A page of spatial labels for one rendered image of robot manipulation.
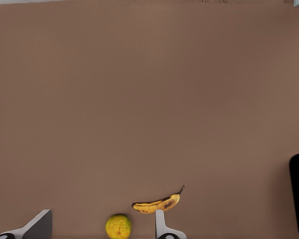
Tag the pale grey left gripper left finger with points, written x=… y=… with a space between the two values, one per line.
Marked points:
x=37 y=227

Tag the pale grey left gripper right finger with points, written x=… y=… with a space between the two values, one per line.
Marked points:
x=160 y=225

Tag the spotted yellow banana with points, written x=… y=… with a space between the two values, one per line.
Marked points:
x=159 y=204

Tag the yellow green citrus fruit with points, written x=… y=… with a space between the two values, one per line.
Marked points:
x=118 y=226

